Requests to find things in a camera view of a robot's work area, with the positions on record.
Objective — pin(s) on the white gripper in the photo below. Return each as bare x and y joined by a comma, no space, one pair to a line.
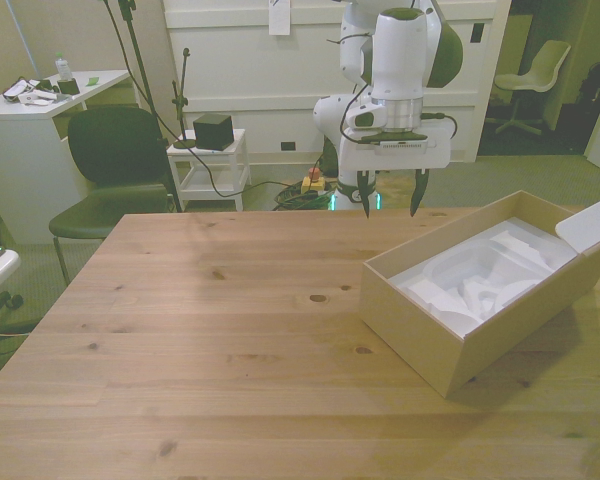
395,159

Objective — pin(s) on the tan cardboard box with lid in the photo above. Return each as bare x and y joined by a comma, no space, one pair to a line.
505,340

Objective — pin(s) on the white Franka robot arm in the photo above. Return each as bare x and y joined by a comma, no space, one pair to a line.
397,55

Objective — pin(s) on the red emergency stop button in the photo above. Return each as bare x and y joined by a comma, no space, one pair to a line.
314,175

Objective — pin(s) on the white moulded foam insert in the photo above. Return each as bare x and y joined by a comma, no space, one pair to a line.
460,265

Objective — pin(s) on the small white side table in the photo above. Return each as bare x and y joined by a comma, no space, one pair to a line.
230,150

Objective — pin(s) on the black cube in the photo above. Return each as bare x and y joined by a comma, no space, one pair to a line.
211,132

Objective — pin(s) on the white swivel office chair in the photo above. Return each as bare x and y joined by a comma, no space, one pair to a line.
547,62

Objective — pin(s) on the white paper sheet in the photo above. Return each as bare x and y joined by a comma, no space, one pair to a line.
279,17

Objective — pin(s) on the dark bag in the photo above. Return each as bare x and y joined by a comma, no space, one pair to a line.
597,95

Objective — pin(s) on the tall black tripod stand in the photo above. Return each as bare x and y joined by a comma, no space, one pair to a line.
142,75

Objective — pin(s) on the dark padded chair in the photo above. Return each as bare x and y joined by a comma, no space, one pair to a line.
115,150

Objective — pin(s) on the green sticky note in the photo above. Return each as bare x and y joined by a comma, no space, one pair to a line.
93,81

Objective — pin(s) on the clear plastic bottle white cap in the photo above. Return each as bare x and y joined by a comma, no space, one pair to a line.
63,65

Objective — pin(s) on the white handheld controller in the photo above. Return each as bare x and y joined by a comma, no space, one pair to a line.
36,99

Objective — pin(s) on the white desk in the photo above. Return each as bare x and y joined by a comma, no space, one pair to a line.
20,150

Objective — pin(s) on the white headset device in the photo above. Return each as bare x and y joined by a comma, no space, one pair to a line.
15,90

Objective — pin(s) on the black office chair base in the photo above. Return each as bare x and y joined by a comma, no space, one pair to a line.
2,305

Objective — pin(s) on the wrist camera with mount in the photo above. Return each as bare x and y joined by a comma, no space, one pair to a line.
380,120

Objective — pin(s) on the black wall outlet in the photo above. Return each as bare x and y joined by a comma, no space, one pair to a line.
288,146

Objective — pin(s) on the black wall plate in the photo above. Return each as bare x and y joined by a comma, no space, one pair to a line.
477,33

